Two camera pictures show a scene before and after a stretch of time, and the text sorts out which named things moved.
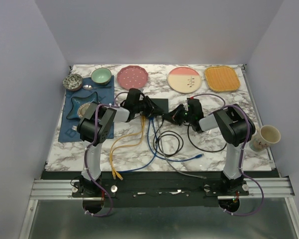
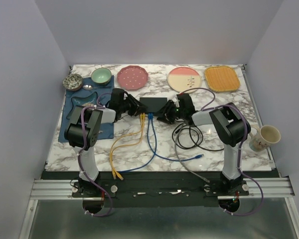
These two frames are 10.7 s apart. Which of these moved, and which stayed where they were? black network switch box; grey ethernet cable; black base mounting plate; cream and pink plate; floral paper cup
Moved: grey ethernet cable
Stayed: black network switch box; cream and pink plate; floral paper cup; black base mounting plate
